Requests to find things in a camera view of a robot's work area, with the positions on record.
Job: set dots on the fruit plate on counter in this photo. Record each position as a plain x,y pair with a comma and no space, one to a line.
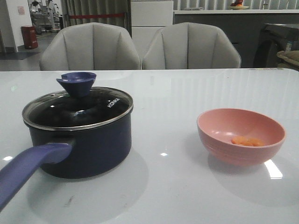
238,5

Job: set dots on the right grey upholstered chair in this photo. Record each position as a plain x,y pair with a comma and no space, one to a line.
190,45

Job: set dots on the glass lid with blue knob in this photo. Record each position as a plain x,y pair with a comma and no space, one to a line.
79,106

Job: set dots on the dark blue saucepan purple handle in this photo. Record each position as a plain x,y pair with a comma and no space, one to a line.
67,154

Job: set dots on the red bin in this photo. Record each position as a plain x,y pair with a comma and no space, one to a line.
29,37

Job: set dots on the red barrier belt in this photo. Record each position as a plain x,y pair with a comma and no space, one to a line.
96,16

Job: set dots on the pink plastic bowl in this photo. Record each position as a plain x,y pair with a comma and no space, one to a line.
217,127

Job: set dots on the white refrigerator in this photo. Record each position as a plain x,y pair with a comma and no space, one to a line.
148,16

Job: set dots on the grey upholstered chair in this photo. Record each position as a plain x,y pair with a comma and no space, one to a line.
91,46
190,45

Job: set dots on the grey curtain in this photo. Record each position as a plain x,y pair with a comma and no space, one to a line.
90,7

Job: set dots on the left grey upholstered chair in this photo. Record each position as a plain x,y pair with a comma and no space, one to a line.
91,46

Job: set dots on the grey kitchen counter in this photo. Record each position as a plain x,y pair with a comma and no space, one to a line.
241,26

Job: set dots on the dark appliance at right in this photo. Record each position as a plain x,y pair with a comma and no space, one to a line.
274,38

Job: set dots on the orange sliced ham pieces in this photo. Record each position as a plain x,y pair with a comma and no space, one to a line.
244,141

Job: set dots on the beige cushion at right edge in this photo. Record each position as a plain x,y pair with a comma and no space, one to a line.
288,59

